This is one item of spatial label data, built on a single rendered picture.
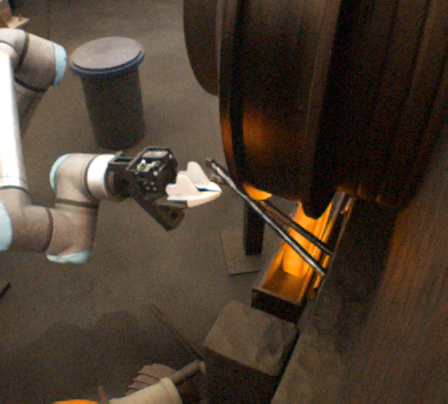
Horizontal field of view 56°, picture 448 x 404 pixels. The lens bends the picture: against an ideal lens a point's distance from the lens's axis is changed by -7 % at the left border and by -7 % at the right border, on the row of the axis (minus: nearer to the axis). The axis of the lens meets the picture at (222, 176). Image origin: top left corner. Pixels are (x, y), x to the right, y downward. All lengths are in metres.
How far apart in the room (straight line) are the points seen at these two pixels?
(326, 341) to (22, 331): 1.24
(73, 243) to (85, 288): 0.71
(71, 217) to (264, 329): 0.48
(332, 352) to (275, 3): 0.33
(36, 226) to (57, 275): 0.81
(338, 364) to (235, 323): 0.15
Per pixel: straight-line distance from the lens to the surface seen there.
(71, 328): 1.53
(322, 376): 0.45
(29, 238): 0.86
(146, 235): 1.70
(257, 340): 0.54
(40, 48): 1.27
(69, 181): 0.90
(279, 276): 0.76
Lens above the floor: 1.28
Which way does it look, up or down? 43 degrees down
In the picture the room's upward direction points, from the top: straight up
